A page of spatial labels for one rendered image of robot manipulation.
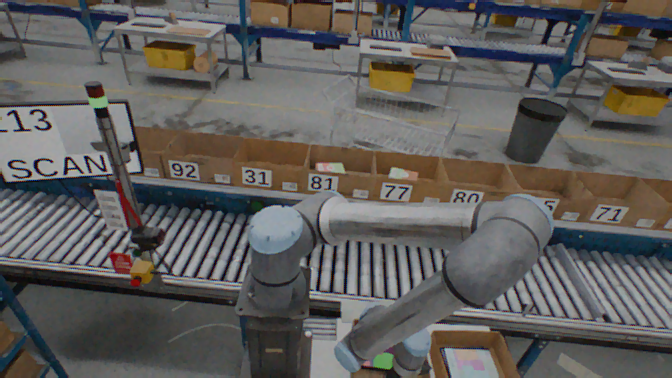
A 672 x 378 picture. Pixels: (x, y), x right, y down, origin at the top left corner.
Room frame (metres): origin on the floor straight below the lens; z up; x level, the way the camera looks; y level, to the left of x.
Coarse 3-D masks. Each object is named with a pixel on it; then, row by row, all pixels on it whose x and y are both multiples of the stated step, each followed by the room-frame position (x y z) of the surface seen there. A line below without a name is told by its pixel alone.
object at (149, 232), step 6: (138, 228) 1.08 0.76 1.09; (144, 228) 1.08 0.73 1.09; (150, 228) 1.08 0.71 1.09; (156, 228) 1.09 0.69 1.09; (162, 228) 1.10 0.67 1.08; (132, 234) 1.05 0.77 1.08; (138, 234) 1.05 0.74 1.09; (144, 234) 1.05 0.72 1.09; (150, 234) 1.05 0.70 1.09; (156, 234) 1.05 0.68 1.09; (162, 234) 1.08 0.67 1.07; (132, 240) 1.04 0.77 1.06; (138, 240) 1.04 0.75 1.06; (144, 240) 1.04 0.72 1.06; (150, 240) 1.04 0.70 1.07; (156, 240) 1.04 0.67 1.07; (144, 246) 1.05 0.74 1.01; (150, 246) 1.06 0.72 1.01
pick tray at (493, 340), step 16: (432, 336) 0.89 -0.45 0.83; (448, 336) 0.91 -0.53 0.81; (464, 336) 0.91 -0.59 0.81; (480, 336) 0.92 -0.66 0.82; (496, 336) 0.92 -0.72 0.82; (432, 352) 0.84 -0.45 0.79; (496, 352) 0.88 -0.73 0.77; (432, 368) 0.80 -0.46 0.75; (496, 368) 0.82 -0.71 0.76; (512, 368) 0.78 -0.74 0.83
